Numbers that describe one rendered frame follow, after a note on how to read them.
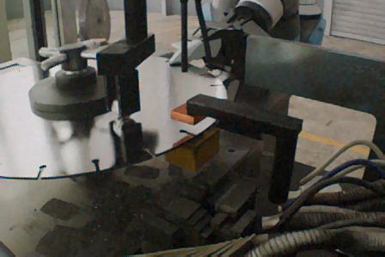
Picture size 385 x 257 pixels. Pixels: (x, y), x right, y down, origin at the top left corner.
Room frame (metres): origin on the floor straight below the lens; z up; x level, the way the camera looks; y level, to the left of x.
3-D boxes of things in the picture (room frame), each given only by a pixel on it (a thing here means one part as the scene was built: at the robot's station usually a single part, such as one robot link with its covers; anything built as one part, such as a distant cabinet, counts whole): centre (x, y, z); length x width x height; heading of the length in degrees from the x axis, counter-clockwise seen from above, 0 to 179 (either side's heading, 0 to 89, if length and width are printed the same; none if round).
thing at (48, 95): (0.35, 0.13, 0.96); 0.11 x 0.11 x 0.03
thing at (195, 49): (0.50, 0.01, 0.96); 0.09 x 0.06 x 0.03; 135
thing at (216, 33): (0.51, -0.04, 0.97); 0.09 x 0.02 x 0.05; 135
